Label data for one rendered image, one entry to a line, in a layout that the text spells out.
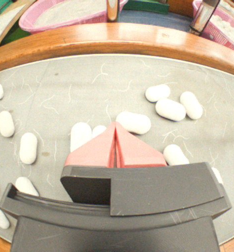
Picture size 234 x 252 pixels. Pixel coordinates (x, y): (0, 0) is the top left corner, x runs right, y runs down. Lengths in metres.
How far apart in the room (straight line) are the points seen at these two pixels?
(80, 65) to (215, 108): 0.21
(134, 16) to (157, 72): 0.28
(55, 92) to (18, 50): 0.12
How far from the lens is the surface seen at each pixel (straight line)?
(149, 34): 0.21
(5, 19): 0.44
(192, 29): 0.27
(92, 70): 0.18
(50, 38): 0.23
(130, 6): 0.48
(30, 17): 0.42
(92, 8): 0.35
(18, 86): 0.23
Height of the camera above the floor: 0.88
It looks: 76 degrees down
